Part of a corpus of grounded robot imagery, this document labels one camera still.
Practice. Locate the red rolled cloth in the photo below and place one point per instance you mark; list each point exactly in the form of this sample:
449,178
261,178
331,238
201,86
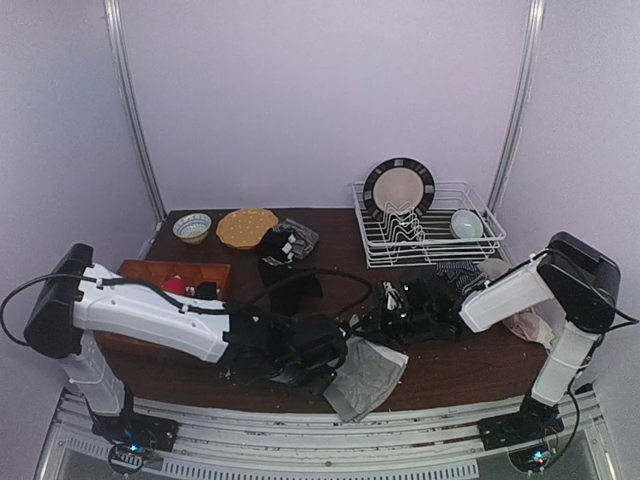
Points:
174,285

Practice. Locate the blue patterned bowl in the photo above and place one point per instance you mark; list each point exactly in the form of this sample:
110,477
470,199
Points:
192,229

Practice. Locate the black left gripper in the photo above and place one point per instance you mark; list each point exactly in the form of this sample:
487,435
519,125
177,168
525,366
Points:
310,372

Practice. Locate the grey underwear pile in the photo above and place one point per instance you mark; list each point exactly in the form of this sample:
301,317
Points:
304,239

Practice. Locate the grey white underwear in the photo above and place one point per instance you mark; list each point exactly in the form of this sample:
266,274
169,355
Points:
365,380

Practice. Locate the black rolled cloth in box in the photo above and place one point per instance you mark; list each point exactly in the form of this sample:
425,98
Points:
206,291

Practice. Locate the black rimmed beige plate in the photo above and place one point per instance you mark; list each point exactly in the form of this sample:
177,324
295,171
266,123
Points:
398,186

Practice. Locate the left metal corner post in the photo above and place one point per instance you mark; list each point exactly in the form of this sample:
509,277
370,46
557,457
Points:
117,40

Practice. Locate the blue striped underwear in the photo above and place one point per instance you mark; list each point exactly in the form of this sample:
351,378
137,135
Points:
464,275

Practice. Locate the brown wooden organizer box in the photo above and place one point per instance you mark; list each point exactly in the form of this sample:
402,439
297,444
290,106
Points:
197,280

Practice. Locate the grey cloth by rack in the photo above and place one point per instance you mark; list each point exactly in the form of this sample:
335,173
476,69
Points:
493,268

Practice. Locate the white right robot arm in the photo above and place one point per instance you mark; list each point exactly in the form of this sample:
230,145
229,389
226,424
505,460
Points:
565,296

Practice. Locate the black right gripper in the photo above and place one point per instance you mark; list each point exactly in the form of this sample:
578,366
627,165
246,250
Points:
396,310

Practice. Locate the white wire dish rack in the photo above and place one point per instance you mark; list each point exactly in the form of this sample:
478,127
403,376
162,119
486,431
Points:
414,239

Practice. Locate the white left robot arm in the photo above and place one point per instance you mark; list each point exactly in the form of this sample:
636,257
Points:
80,298

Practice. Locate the yellow dotted plate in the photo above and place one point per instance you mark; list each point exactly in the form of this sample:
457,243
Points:
243,229

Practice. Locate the right metal corner post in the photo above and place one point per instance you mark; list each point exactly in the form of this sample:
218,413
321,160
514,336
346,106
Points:
531,43

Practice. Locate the metal front rail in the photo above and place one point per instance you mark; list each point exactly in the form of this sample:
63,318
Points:
441,443

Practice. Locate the metal corner post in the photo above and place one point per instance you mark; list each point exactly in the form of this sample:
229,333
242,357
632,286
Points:
531,43
117,40

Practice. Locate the black underwear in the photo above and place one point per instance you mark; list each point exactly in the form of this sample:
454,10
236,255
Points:
275,265

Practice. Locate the light green bowl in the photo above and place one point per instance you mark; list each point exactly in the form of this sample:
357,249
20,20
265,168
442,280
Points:
466,224

